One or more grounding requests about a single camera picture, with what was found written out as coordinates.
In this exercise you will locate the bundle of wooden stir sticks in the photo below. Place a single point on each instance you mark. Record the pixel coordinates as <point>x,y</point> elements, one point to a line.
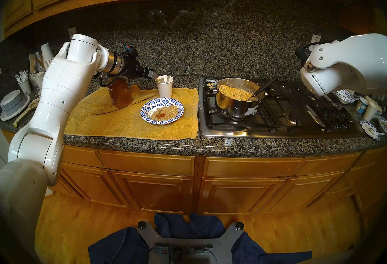
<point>39,58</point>

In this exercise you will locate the oatmeal in saucepan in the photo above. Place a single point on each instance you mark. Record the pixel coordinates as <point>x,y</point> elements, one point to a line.
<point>234,92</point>

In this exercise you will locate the large white plate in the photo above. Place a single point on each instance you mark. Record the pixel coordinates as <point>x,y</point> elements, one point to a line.
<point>25,106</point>

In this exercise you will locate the yellow terry towel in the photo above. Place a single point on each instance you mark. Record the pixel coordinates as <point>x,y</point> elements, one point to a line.
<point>105,121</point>

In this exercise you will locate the wooden spoon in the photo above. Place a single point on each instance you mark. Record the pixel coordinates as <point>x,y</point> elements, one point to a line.
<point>27,109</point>

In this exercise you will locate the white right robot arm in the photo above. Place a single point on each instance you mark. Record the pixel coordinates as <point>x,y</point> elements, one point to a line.
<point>347,64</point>

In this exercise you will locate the dark wooden corner cabinet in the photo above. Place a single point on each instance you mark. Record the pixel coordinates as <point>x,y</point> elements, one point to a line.
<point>359,21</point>

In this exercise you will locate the blue patterned paper bowl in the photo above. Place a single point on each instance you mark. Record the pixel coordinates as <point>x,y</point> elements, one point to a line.
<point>148,108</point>

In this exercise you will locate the small printed food tub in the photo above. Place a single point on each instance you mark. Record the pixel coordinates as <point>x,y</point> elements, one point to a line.
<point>362,106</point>

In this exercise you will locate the scooped oatmeal portion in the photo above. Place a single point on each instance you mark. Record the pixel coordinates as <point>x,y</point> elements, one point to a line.
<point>164,113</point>

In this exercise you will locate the ground cinnamon jar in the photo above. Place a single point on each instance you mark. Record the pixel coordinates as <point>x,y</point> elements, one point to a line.
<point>121,94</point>

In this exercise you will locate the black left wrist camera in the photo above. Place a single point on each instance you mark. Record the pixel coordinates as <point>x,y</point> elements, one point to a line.
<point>130,51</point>

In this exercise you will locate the white paper cup with spoons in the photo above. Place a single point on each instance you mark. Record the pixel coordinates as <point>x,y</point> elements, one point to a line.
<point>164,89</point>

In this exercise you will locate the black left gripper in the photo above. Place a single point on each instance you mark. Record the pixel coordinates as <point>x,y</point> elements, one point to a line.
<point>131,67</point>

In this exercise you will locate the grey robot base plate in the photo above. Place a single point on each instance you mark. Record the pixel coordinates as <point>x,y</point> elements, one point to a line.
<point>226,242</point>

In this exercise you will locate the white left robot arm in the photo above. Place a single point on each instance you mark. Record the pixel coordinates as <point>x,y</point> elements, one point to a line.
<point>57,100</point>

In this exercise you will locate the plain white paper cup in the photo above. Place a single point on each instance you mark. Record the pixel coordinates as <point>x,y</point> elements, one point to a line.
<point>371,112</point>

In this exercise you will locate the flat wooden cutlery pack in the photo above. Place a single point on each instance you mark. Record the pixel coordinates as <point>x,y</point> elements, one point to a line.
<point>32,62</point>

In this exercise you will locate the wooden lower cabinets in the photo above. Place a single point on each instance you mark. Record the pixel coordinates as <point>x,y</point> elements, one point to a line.
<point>196,181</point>

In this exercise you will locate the dark blue denim cloth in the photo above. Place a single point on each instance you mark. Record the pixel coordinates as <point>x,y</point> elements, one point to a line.
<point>121,248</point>

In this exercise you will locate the grey power strip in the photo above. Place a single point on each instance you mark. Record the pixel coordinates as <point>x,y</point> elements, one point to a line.
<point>190,249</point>

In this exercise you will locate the white wall outlet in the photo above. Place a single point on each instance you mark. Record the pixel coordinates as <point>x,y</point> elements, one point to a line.
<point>316,39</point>
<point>72,32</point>

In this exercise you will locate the blue patterned bowl with food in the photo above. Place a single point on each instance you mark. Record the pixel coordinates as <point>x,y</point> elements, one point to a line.
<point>383,124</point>

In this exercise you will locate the white paper cup with forks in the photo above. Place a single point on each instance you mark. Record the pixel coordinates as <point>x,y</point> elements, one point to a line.
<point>25,87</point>

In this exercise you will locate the stainless gas cooktop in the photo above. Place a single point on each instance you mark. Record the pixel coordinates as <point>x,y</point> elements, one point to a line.
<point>302,121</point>

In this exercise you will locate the stack of white paper cups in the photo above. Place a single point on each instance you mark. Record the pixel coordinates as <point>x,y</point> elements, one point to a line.
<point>47,53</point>

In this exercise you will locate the stainless steel saucepan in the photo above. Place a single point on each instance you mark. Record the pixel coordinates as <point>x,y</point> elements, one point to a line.
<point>232,109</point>

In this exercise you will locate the white plastic fork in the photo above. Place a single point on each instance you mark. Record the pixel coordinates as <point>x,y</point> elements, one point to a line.
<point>21,75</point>
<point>25,74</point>
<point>17,77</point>

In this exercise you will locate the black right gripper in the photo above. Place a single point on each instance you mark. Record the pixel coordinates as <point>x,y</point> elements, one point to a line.
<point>303,53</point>

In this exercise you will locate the grey stack of paper plates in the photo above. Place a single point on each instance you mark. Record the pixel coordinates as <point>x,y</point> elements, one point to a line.
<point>12,100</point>

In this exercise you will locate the blue patterned paper plate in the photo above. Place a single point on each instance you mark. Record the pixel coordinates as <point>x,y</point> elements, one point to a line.
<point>367,127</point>

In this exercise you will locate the stack of blue patterned bowls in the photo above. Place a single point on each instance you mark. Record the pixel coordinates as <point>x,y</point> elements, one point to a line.
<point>344,96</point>

